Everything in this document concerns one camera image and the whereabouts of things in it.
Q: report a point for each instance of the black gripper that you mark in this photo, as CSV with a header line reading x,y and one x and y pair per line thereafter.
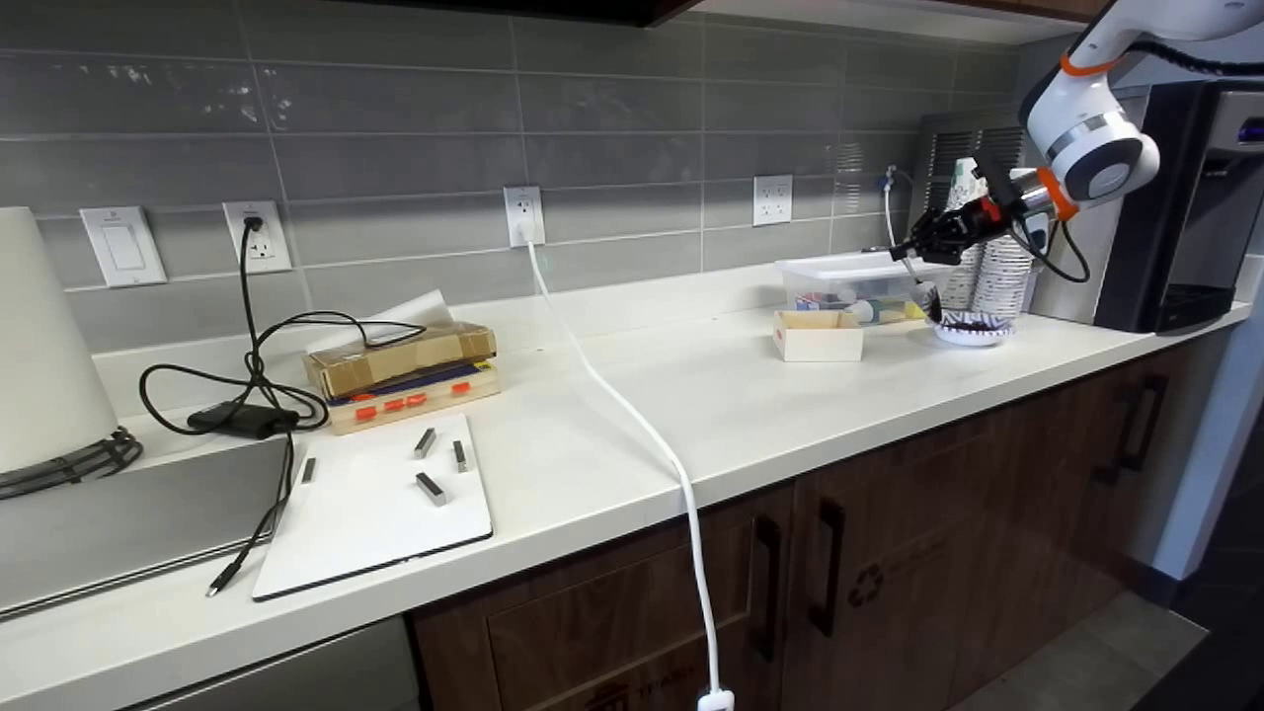
x,y
1000,217

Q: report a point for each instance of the clear plastic storage container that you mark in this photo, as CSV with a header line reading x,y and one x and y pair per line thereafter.
x,y
841,279

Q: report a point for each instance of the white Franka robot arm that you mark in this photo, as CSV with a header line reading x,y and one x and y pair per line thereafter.
x,y
1100,130

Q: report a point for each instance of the black and white bowl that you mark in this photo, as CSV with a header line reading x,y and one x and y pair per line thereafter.
x,y
973,333

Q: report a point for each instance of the stack of patterned paper cups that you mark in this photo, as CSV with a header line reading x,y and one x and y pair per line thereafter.
x,y
1012,280
963,180

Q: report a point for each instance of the small open wooden box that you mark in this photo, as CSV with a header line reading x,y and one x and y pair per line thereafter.
x,y
820,341

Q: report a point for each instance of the black and silver coffee machine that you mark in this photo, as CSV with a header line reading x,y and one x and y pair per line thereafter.
x,y
1185,251

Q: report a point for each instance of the brown wooden cabinet door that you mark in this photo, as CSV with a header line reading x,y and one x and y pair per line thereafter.
x,y
1069,475
911,554
567,616

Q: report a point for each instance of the white paper sheet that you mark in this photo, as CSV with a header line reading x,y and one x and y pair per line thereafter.
x,y
408,313

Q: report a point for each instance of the wooden tray with orange labels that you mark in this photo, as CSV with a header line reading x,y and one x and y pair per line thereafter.
x,y
417,399

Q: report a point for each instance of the small black marker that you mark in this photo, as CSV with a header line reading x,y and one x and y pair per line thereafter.
x,y
425,440

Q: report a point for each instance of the brown cardboard box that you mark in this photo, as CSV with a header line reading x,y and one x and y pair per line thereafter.
x,y
396,357

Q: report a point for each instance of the white flat board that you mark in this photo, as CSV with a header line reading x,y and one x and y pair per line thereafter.
x,y
368,528

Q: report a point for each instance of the grey dishwasher front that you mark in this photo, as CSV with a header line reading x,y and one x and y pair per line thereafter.
x,y
303,678

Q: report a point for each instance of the steel sink with drainboard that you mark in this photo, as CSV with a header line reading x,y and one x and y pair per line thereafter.
x,y
121,519

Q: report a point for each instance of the white paper towel roll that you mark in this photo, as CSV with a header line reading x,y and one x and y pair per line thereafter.
x,y
43,357

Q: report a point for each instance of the white wall outlet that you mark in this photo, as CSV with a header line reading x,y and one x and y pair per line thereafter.
x,y
770,200
524,207
275,243

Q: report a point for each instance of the white light switch plate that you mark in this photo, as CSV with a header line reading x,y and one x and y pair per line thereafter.
x,y
125,246

